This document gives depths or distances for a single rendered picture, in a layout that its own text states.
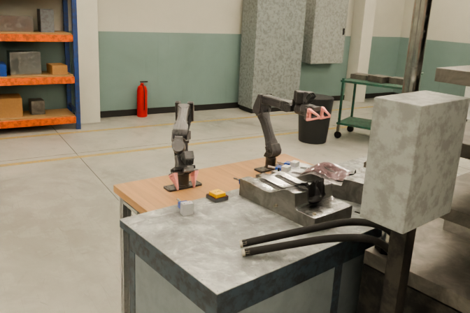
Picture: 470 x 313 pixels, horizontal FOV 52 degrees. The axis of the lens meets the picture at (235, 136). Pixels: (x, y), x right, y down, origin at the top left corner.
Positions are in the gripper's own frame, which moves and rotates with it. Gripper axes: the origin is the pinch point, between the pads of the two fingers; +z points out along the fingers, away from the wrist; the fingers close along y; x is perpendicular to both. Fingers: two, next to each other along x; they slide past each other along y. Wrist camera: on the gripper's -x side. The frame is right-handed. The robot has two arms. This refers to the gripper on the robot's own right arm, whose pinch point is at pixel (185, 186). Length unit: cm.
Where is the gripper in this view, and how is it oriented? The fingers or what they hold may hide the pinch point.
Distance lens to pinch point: 217.6
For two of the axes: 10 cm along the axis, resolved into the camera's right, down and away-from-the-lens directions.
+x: -4.2, 2.7, 8.7
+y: 8.9, -0.7, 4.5
